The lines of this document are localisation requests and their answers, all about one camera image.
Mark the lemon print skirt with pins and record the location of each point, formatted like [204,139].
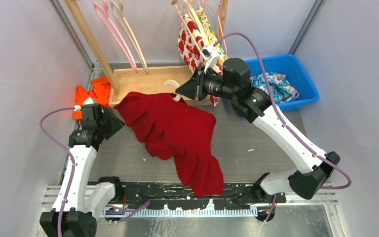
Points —
[213,35]

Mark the thin pink wire hanger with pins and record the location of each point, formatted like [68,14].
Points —
[221,14]

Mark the blue floral cloth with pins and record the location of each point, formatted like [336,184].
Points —
[281,89]

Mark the cream wooden hanger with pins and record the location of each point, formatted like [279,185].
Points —
[186,7]

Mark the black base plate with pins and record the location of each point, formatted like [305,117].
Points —
[174,195]

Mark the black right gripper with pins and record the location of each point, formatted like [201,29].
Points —
[194,87]

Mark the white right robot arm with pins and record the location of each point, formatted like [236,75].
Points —
[313,165]

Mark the red poppy print cloth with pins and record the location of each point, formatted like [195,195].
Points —
[186,46]

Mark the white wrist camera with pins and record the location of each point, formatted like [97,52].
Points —
[87,101]
[210,55]

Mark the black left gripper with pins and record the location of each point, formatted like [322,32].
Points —
[116,124]

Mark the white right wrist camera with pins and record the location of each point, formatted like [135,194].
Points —
[210,55]

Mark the dark red cloth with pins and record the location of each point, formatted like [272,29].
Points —
[171,129]

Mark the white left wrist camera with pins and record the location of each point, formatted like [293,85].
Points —
[87,101]

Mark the wooden hanger rack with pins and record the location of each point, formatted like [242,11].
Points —
[156,26]

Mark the blue plastic bin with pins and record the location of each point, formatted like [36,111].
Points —
[297,76]

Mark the thick pink hanger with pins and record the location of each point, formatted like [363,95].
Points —
[104,16]

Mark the orange cloth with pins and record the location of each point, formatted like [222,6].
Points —
[100,91]

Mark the beige wooden hanger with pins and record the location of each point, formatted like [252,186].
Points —
[117,10]
[173,85]

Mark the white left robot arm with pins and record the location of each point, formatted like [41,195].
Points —
[73,214]

